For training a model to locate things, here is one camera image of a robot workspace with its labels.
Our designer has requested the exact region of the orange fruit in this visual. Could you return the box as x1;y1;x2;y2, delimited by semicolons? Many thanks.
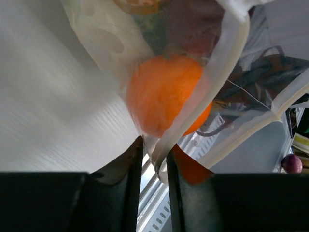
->
126;54;203;138

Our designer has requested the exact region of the dark red apple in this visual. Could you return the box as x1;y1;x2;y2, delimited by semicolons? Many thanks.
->
165;0;225;57

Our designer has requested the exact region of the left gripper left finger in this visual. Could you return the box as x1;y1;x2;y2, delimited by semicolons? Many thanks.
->
0;137;143;232

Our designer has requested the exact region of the slotted cable duct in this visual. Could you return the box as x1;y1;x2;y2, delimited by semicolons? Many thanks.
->
136;115;224;232

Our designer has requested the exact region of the purple onion background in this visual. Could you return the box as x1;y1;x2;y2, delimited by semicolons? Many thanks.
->
281;154;303;174

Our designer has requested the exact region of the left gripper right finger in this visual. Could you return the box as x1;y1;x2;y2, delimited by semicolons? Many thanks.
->
167;145;309;232

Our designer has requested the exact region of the clear zip top bag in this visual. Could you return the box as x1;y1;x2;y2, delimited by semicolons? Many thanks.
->
62;0;309;183

